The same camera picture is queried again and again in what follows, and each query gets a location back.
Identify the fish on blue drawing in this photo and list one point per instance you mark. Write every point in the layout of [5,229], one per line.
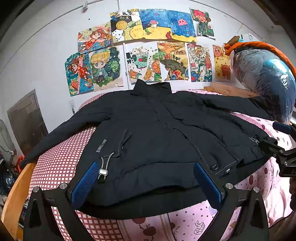
[153,23]

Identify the blond child drawing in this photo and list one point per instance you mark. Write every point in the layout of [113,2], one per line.
[104,67]

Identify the drink and oranges drawing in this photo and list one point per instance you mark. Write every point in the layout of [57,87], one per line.
[142,64]

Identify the person's brown clothing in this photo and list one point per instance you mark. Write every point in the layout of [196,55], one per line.
[284,228]

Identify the pineapple drawing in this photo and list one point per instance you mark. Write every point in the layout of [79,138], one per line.
[123,25]

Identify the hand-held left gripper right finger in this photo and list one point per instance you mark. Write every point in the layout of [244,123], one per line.
[207,185]

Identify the black padded jacket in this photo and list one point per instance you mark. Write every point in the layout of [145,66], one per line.
[150,139]

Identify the orange-dress girl drawing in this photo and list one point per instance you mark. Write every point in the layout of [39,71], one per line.
[77,71]

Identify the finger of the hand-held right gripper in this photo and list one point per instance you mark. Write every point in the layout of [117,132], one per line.
[281,127]
[269,145]

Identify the pink printed bed sheet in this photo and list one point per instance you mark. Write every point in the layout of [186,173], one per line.
[189,224]

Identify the dark floor clutter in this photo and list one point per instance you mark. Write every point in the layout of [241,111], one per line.
[9,176]

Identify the brown bear yellow drawing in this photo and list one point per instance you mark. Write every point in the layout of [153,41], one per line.
[221,63]

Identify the white wall clip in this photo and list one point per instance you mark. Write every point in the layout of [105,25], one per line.
[85,5]

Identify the red checked bed sheet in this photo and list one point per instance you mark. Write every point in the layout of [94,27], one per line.
[57,162]

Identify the village landscape drawing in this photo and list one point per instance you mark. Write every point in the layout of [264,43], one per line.
[172,60]

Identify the lying orange-haired girl drawing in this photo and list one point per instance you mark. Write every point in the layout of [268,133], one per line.
[94,38]

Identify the plastic-wrapped blue quilt bundle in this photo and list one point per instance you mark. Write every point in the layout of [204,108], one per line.
[261,74]

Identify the red-haired boy drawing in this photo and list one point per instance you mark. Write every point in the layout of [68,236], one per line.
[203,22]

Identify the brown door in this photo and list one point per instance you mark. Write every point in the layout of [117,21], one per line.
[27,120]

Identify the pink creature on blue drawing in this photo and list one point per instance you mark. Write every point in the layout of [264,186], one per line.
[181,24]

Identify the city buildings drawing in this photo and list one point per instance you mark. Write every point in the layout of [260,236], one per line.
[199,62]

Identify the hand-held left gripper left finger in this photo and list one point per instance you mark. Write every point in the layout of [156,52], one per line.
[84,185]

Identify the white wall socket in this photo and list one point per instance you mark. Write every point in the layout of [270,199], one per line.
[71,103]

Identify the pink patterned bed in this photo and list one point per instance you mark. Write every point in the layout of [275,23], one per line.
[16,197]

